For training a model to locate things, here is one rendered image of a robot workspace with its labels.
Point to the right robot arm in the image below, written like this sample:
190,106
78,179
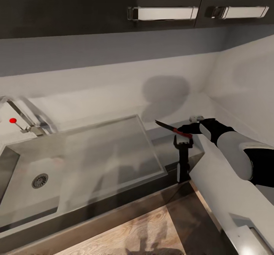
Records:
250,159

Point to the parer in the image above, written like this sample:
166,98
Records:
174,129

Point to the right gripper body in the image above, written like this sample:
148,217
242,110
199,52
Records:
189,129

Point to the cabinet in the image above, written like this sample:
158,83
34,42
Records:
47,18

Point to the drop in sink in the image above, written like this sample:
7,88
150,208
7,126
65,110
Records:
50,175

